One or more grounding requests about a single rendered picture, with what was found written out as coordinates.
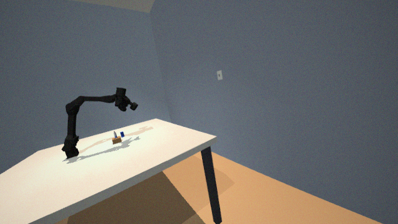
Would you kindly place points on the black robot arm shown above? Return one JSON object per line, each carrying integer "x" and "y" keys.
{"x": 72, "y": 110}

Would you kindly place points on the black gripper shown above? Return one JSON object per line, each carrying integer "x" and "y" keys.
{"x": 133, "y": 105}

